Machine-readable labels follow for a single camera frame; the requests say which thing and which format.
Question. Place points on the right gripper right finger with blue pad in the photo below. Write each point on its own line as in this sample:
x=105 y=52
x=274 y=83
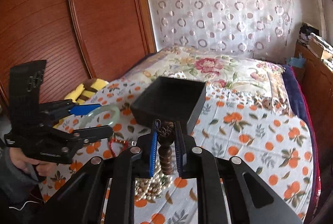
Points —
x=183 y=145

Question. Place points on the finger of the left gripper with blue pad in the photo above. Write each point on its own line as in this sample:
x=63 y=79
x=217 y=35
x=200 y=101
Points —
x=82 y=110

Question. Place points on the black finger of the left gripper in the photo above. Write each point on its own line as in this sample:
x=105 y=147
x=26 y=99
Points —
x=94 y=134

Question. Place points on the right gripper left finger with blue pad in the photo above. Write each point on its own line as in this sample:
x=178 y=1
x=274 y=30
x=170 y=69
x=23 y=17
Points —
x=148 y=143

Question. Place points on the green jade bangle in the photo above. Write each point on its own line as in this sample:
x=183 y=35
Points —
x=103 y=115

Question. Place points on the black jewelry box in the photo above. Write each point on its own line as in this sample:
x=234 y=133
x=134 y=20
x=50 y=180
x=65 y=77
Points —
x=170 y=99

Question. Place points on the person's left hand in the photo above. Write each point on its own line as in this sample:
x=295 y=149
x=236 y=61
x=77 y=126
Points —
x=22 y=162

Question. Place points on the yellow plush toy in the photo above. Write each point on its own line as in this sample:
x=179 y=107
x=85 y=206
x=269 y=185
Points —
x=86 y=91

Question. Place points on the orange print bedsheet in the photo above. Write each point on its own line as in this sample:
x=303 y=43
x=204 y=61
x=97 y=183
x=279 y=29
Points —
x=277 y=147

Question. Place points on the floral quilt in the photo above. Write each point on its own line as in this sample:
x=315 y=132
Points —
x=251 y=79

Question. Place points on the wooden wardrobe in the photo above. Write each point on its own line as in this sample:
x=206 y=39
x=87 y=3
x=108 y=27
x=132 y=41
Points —
x=79 y=39

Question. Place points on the dark blue blanket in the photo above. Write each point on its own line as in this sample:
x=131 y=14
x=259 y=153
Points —
x=299 y=106

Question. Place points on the teal cloth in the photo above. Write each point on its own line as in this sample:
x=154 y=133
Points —
x=297 y=62

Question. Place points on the circle pattern lace curtain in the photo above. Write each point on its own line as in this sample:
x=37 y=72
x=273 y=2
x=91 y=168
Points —
x=251 y=28

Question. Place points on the wooden side cabinet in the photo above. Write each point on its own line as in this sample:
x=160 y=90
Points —
x=316 y=85

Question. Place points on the stack of books and papers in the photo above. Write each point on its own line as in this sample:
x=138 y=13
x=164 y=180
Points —
x=308 y=36

